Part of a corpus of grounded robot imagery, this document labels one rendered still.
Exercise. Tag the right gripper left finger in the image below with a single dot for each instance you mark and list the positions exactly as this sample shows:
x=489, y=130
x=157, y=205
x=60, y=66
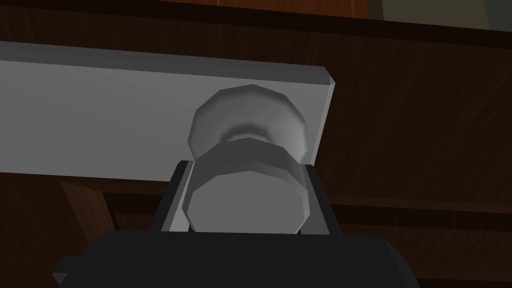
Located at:
x=172, y=204

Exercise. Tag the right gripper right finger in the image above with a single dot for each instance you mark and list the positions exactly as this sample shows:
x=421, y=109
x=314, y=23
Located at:
x=318, y=208

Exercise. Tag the grey round knob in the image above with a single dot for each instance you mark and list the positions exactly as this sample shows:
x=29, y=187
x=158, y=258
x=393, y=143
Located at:
x=248, y=176

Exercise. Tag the grey drawer front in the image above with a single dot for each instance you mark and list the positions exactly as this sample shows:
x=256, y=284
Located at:
x=100, y=120

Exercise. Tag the dark brown wooden cabinet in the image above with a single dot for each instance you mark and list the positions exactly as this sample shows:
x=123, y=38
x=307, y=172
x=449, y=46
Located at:
x=420, y=132

